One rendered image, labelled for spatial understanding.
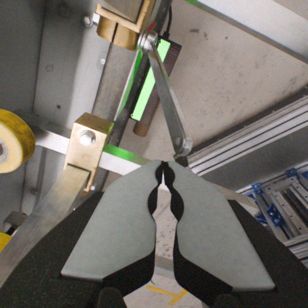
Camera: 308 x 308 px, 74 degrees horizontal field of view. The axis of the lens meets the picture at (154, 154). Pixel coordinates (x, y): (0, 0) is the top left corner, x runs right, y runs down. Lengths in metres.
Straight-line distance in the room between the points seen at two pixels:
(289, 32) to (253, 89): 0.95
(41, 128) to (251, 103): 1.09
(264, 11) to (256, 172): 0.99
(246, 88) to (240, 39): 0.24
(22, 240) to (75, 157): 0.14
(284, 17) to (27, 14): 0.42
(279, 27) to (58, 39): 0.43
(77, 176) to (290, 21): 0.32
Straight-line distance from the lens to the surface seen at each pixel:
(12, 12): 0.48
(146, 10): 0.26
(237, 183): 1.21
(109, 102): 0.45
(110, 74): 0.44
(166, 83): 0.17
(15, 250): 0.25
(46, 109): 0.60
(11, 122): 0.31
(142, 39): 0.27
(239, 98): 1.23
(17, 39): 0.50
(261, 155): 1.16
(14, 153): 0.31
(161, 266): 0.54
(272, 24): 0.29
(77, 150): 0.33
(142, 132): 1.14
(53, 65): 0.57
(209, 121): 1.22
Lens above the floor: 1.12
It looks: 61 degrees down
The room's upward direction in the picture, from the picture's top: 175 degrees counter-clockwise
